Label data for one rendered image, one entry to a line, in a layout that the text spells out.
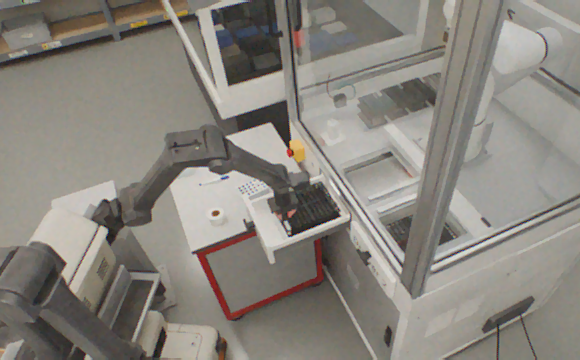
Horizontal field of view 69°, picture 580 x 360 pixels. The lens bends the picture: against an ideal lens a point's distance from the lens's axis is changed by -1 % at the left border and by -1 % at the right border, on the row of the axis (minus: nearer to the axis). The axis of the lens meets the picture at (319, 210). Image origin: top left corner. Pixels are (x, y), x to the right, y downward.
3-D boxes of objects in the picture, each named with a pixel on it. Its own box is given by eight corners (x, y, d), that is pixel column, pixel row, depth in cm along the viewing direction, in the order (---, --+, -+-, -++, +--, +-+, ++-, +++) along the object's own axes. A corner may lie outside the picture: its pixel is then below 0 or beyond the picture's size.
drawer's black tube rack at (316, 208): (289, 241, 161) (287, 231, 156) (272, 210, 172) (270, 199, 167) (340, 220, 167) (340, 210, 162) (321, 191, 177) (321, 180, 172)
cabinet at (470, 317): (388, 396, 203) (408, 324, 141) (303, 241, 264) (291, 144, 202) (541, 315, 225) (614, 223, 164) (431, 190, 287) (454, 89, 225)
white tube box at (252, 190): (244, 204, 184) (243, 199, 181) (236, 193, 189) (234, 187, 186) (269, 192, 188) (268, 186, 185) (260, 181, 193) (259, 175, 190)
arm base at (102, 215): (101, 198, 129) (84, 230, 121) (114, 188, 124) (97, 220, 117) (125, 213, 133) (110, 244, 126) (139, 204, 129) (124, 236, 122)
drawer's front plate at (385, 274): (389, 299, 146) (392, 282, 137) (350, 238, 163) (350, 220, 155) (393, 297, 146) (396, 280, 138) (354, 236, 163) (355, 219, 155)
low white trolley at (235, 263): (229, 330, 228) (190, 251, 170) (200, 246, 265) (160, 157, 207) (326, 288, 242) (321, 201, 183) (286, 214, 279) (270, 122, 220)
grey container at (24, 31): (10, 50, 410) (0, 34, 397) (11, 37, 428) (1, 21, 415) (53, 40, 420) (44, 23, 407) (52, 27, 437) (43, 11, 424)
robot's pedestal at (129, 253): (124, 326, 232) (51, 247, 174) (116, 283, 250) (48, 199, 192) (177, 304, 239) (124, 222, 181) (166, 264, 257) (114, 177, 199)
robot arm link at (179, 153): (167, 119, 92) (176, 160, 89) (223, 123, 101) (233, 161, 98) (114, 195, 123) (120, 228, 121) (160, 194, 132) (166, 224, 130)
